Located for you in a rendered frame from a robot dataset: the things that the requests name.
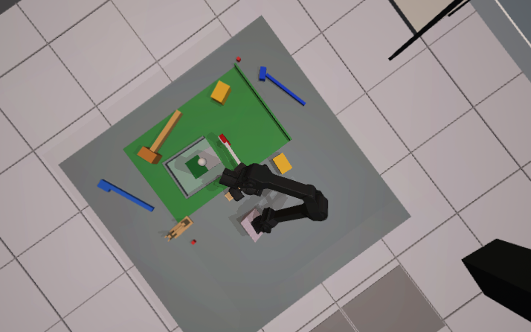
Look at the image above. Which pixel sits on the green flat mat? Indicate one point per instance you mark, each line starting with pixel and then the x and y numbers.
pixel 252 132

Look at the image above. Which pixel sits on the orange-yellow cube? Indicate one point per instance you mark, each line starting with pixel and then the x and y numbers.
pixel 221 93
pixel 282 163

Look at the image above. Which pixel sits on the orange wooden mallet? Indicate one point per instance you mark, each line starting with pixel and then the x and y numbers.
pixel 150 154

